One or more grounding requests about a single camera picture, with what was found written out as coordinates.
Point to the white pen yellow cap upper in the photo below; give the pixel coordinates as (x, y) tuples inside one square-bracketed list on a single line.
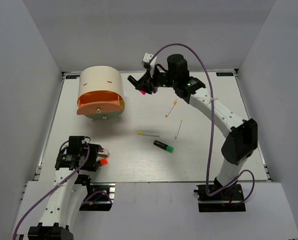
[(171, 108)]

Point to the orange highlighter black body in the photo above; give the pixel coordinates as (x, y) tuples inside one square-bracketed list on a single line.
[(102, 162)]

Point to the green highlighter black body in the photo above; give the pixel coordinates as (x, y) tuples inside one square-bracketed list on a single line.
[(163, 146)]

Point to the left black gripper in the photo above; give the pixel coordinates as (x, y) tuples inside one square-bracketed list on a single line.
[(92, 165)]

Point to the white pen yellow cap lower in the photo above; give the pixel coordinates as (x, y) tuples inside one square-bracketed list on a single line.
[(148, 134)]

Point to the pink white mini stapler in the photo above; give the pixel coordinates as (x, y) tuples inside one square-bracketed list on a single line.
[(104, 153)]

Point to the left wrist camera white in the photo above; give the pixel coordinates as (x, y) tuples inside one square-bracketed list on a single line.
[(81, 147)]

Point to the white pen pale cap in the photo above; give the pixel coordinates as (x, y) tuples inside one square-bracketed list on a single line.
[(178, 129)]

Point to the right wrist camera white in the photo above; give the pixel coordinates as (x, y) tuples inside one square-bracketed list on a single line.
[(149, 62)]

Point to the white pen yellow cap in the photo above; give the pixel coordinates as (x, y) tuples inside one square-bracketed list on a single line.
[(171, 108), (148, 134)]

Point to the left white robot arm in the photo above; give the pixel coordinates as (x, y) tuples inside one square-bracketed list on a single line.
[(72, 190)]

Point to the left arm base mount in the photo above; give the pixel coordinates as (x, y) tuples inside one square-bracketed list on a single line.
[(99, 198)]

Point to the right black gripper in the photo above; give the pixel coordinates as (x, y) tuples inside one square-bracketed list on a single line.
[(147, 85)]

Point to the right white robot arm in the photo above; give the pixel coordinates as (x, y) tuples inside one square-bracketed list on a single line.
[(241, 135)]

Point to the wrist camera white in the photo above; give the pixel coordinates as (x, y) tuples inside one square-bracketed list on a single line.
[(149, 62), (81, 147)]

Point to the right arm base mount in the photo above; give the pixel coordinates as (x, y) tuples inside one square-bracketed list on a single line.
[(230, 202)]

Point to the cream cylindrical drawer organizer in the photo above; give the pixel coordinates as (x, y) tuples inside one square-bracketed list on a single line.
[(100, 78)]

